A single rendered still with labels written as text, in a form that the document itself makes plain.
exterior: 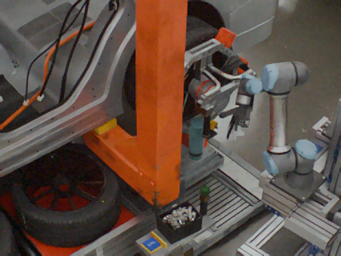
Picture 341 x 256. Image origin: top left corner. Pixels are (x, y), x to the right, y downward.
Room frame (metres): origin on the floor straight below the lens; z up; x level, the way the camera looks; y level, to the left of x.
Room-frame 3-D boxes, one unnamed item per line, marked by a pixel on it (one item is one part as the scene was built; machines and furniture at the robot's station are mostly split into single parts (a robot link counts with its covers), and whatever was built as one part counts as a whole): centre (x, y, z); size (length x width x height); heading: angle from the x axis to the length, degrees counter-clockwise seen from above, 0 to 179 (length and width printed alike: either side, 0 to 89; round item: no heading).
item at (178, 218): (2.26, 0.06, 0.51); 0.20 x 0.14 x 0.13; 128
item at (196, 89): (2.93, -0.05, 0.85); 0.21 x 0.14 x 0.14; 45
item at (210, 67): (2.96, -0.16, 1.03); 0.19 x 0.18 x 0.11; 45
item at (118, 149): (2.68, 0.42, 0.69); 0.52 x 0.17 x 0.35; 45
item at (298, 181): (2.32, -0.53, 0.87); 0.15 x 0.15 x 0.10
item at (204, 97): (2.82, -0.02, 1.03); 0.19 x 0.18 x 0.11; 45
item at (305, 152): (2.32, -0.52, 0.98); 0.13 x 0.12 x 0.14; 108
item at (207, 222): (2.24, 0.08, 0.44); 0.43 x 0.17 x 0.03; 135
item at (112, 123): (2.80, 0.55, 0.71); 0.14 x 0.14 x 0.05; 45
